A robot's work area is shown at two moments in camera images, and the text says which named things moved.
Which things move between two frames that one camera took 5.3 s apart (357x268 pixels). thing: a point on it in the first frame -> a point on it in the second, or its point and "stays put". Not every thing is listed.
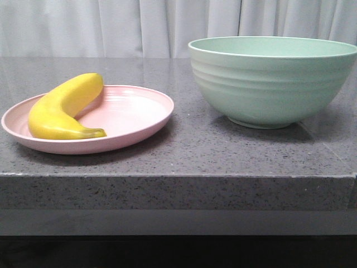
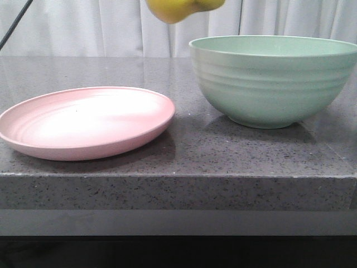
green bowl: [269, 82] stays put
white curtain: [162, 28] stays put
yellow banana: [52, 115] -> [174, 11]
